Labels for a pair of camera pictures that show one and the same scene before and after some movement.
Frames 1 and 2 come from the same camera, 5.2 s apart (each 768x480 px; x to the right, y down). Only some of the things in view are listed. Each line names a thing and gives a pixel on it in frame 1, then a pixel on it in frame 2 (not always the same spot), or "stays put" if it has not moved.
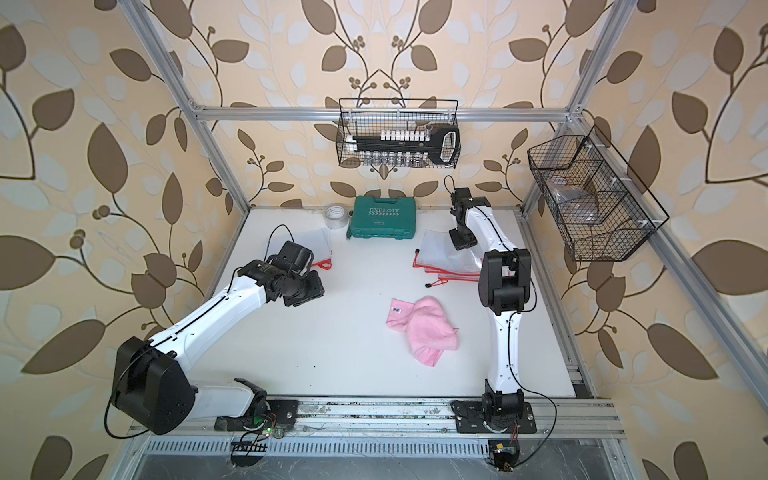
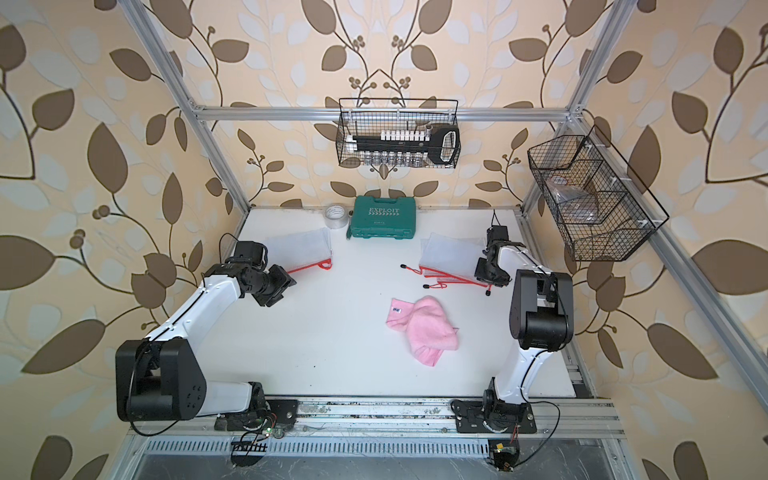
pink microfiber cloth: x=428 y=329 stays put
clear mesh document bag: x=439 y=256 stays put
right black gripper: x=459 y=244 -> x=480 y=275
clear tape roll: x=336 y=216 stays put
